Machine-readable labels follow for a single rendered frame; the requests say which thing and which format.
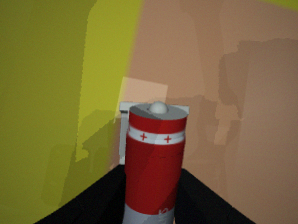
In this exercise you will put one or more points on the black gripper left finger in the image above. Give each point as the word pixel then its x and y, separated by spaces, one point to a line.
pixel 101 203

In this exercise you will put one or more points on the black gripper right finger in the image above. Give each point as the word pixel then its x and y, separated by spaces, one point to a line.
pixel 198 204

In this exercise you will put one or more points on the red and silver battery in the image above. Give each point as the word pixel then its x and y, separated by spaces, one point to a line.
pixel 154 147

